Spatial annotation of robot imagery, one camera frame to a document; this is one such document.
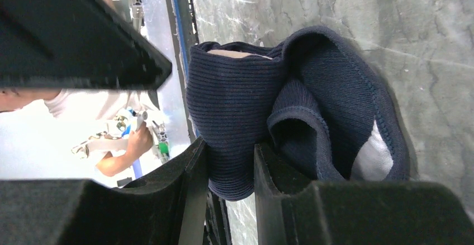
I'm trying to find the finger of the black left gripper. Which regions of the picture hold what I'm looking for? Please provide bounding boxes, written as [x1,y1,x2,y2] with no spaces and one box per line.
[1,0,160,90]

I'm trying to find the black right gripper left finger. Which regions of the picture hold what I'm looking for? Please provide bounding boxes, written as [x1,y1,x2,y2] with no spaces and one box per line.
[1,138,208,244]

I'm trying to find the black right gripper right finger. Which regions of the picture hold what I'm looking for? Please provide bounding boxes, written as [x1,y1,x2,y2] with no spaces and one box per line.
[254,144,473,244]

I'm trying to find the navy underwear beige waistband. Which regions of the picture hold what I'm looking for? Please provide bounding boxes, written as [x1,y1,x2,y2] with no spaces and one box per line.
[186,26,410,201]

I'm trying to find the white handheld controller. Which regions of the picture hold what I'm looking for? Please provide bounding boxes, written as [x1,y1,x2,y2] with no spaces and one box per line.
[71,108,148,159]

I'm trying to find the person in white shirt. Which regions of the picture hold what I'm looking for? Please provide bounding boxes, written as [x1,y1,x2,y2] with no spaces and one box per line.
[1,0,157,182]

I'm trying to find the aluminium frame rail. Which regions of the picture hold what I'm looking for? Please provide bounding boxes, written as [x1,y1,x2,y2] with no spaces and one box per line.
[143,0,192,157]

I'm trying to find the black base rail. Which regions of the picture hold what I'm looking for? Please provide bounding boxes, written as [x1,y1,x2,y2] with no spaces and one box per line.
[171,0,232,244]

